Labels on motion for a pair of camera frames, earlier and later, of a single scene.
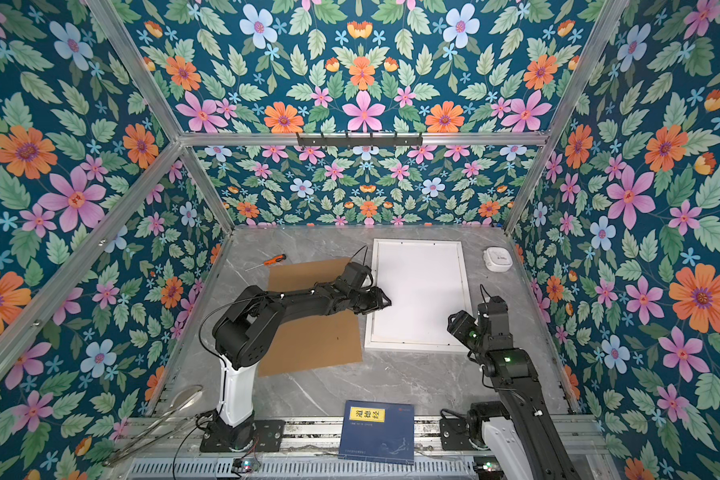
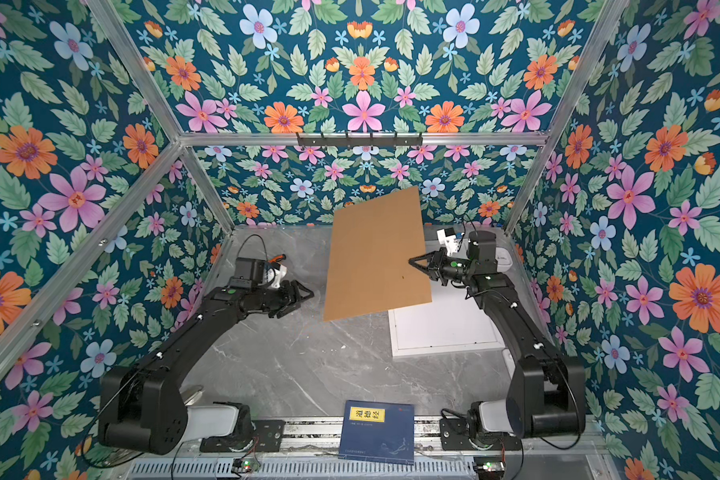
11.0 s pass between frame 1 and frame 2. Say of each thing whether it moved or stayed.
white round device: stayed
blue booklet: stayed
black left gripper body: moved
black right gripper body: moved
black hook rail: stayed
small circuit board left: stayed
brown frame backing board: moved
